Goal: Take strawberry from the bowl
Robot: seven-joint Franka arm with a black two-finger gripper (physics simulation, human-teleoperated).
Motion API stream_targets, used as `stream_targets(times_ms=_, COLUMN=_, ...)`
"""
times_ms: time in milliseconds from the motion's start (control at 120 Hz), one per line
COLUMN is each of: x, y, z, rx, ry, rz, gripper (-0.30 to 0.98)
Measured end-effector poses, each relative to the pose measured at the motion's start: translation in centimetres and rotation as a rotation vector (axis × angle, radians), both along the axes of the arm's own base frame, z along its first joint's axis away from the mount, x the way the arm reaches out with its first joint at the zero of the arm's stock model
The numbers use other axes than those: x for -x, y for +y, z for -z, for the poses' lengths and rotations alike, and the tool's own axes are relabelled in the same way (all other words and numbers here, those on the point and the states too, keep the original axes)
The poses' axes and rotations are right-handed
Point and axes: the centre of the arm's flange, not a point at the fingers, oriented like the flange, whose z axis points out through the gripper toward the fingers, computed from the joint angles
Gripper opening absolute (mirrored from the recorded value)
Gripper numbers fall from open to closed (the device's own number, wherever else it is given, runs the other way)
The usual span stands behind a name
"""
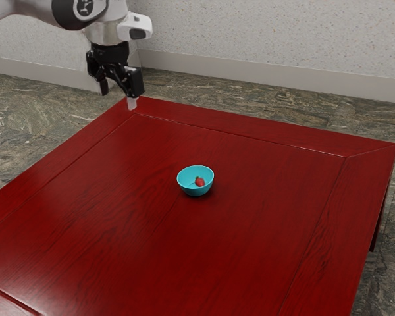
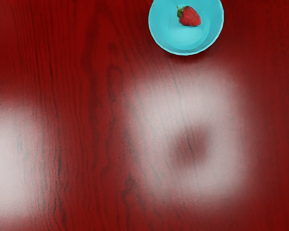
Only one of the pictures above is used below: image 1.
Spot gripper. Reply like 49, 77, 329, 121
86, 42, 145, 111

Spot teal bowl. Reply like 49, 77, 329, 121
176, 165, 215, 198

